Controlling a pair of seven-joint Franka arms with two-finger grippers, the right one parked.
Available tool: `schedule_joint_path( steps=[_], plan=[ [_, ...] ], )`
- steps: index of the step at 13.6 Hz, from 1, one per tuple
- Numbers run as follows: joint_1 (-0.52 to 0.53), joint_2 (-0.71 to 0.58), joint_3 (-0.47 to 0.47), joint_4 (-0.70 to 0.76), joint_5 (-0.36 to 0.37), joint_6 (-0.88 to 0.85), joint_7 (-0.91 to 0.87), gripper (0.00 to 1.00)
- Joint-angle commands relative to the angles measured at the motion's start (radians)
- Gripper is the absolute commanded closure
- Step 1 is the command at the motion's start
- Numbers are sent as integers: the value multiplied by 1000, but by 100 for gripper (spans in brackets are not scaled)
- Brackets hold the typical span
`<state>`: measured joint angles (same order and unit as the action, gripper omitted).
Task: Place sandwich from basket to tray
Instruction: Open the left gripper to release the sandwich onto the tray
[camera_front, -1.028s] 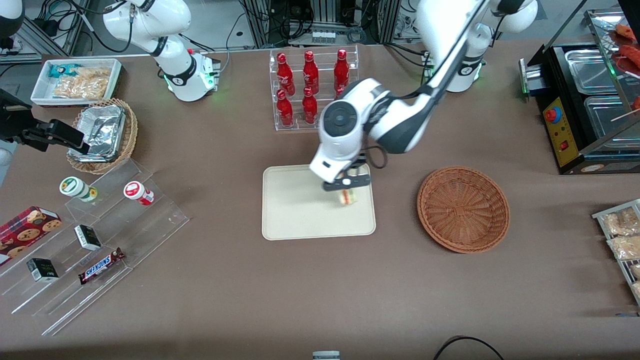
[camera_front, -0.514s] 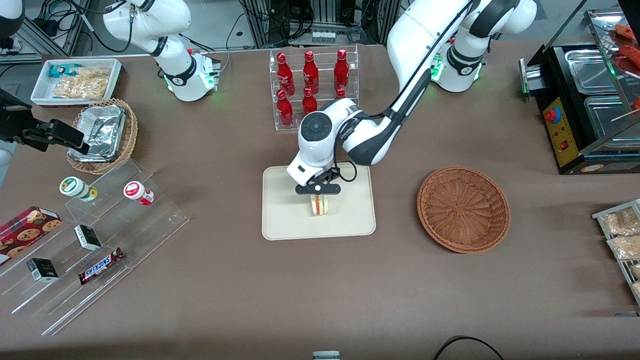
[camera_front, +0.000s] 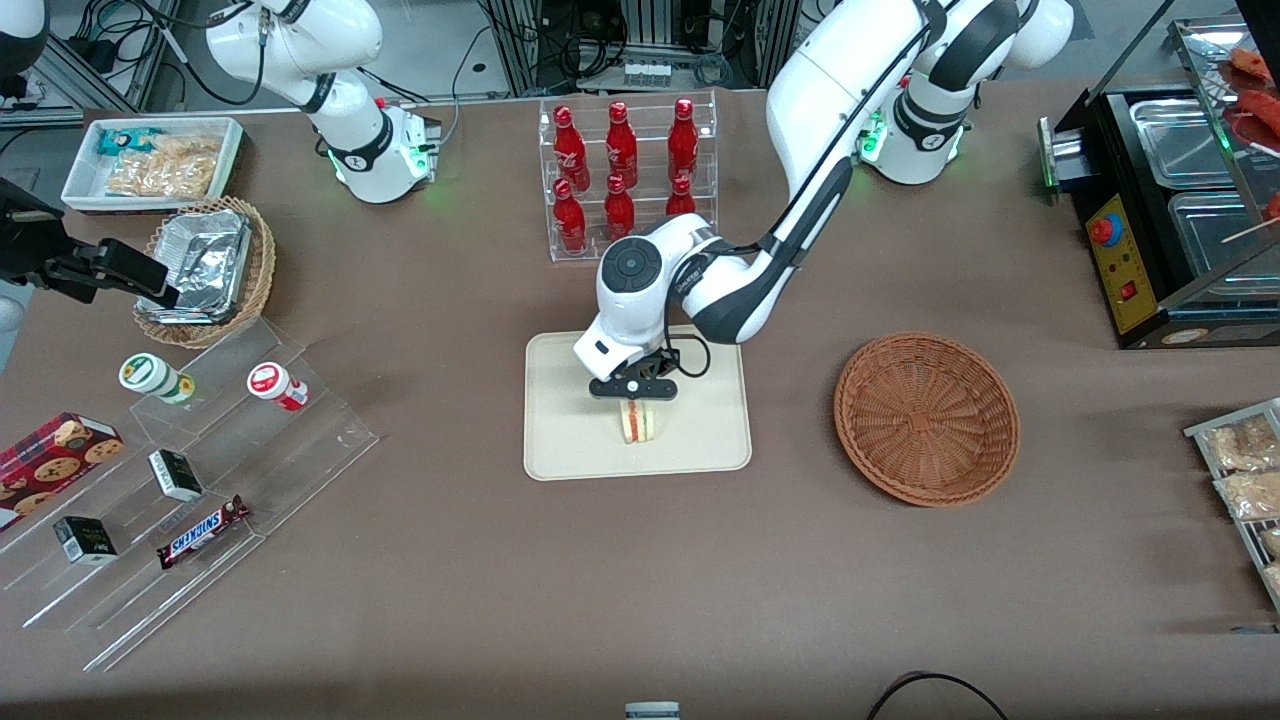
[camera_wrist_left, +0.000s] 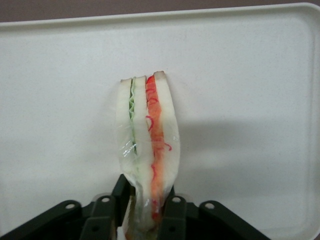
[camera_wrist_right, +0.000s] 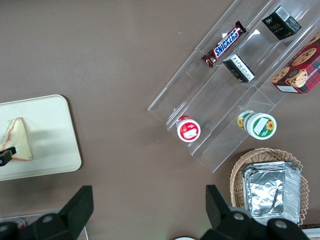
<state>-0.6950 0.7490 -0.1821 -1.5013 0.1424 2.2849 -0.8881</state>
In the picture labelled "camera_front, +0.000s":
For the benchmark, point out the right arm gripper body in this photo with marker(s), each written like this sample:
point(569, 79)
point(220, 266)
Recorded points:
point(28, 243)

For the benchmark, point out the triangle sandwich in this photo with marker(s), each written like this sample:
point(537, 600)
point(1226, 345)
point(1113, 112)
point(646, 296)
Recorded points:
point(640, 422)

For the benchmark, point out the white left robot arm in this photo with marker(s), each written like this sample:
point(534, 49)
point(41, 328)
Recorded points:
point(840, 90)

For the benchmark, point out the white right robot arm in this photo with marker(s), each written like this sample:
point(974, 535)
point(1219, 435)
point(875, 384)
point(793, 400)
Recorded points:
point(370, 150)

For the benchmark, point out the beige plastic serving tray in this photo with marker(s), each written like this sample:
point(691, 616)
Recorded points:
point(580, 440)

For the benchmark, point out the oval wicker basket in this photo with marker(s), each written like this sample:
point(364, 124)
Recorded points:
point(258, 270)

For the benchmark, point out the round brown wicker basket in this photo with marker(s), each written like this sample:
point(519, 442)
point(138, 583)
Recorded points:
point(925, 420)

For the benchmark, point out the tray of packaged snacks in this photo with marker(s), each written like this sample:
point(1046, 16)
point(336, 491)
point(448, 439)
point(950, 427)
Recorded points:
point(1200, 428)

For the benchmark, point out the white rectangular plastic bin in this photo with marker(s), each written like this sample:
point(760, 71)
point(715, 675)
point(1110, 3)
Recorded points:
point(80, 190)

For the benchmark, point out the aluminium foil container stack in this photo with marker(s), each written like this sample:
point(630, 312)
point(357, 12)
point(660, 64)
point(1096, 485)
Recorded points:
point(205, 260)

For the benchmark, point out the green and white cup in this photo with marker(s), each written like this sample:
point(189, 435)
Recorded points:
point(150, 377)

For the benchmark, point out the clear acrylic bottle rack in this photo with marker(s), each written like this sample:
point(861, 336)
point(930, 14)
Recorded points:
point(650, 245)

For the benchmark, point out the clear bag of chips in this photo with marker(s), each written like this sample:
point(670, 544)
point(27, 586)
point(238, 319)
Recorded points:
point(170, 170)

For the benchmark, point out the teal snack packet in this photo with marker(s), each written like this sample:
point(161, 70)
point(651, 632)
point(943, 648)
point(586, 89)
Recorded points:
point(125, 142)

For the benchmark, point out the red cola bottle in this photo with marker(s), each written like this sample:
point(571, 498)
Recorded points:
point(619, 208)
point(621, 148)
point(569, 220)
point(680, 198)
point(683, 140)
point(571, 150)

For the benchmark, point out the red and white cup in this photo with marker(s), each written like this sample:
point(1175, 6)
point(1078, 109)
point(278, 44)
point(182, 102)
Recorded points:
point(275, 385)

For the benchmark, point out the red cookie box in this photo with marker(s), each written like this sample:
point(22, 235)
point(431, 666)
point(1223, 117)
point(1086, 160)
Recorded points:
point(50, 460)

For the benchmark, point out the small black carton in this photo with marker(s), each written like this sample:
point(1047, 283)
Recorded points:
point(175, 475)
point(85, 540)

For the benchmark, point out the clear acrylic stepped display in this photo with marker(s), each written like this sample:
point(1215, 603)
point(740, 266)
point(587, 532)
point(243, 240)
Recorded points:
point(290, 450)

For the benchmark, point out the snickers chocolate bar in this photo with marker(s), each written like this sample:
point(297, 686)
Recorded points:
point(200, 533)

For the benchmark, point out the white power strip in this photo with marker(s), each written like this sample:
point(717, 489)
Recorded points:
point(646, 72)

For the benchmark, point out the small grey device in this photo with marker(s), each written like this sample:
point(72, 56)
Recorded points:
point(652, 711)

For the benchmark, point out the black food warmer cabinet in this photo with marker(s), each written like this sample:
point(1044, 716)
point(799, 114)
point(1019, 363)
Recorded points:
point(1130, 270)

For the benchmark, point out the steel pan in warmer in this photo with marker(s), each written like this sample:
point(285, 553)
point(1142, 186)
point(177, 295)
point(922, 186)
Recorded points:
point(1215, 250)
point(1180, 140)

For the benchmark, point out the clear bag of crackers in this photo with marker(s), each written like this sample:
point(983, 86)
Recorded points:
point(1240, 445)
point(1274, 580)
point(1272, 542)
point(1255, 495)

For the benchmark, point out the red sausage on shelf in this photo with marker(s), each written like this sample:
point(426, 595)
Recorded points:
point(1262, 118)
point(1252, 62)

